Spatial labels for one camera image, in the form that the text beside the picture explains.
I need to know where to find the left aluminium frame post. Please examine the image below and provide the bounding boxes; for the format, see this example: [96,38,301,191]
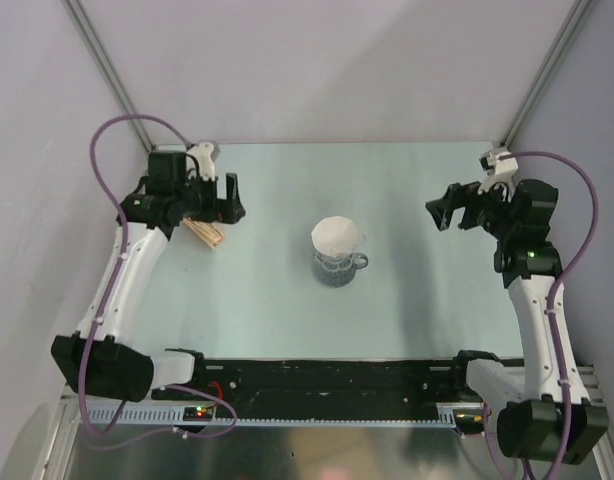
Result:
[61,0,156,154]

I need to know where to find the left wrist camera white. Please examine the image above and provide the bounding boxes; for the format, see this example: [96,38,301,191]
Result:
[186,141,220,181]

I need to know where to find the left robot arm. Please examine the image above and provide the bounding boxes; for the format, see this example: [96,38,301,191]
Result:
[51,142,246,402]

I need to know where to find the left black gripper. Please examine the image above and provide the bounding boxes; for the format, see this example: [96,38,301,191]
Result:
[175,170,244,225]

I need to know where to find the white slotted cable duct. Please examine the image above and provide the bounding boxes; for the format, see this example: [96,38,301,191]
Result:
[88,402,456,429]

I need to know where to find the clear glass dripper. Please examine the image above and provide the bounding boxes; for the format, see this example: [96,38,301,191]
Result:
[313,235,369,270]

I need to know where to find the aluminium frame post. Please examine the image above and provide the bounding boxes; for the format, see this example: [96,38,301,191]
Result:
[496,0,598,147]
[61,0,156,154]

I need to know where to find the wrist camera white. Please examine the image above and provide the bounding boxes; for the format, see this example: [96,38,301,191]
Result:
[478,147,518,195]
[186,141,220,181]

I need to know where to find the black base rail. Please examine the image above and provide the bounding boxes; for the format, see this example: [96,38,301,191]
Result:
[151,355,488,420]

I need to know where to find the glass coffee server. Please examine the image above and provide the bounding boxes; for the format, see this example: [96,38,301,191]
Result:
[312,252,369,288]

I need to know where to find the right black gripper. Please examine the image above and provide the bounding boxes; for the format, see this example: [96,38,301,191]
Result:
[425,172,516,240]

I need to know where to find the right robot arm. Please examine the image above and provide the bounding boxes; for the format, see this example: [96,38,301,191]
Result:
[425,179,609,465]

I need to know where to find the right aluminium frame post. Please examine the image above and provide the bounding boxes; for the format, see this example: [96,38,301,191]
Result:
[496,0,598,147]

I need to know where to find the white paper coffee filter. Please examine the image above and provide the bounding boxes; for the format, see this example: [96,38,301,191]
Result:
[311,216,363,258]

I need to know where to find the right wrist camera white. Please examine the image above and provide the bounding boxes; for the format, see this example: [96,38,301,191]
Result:
[478,147,518,195]

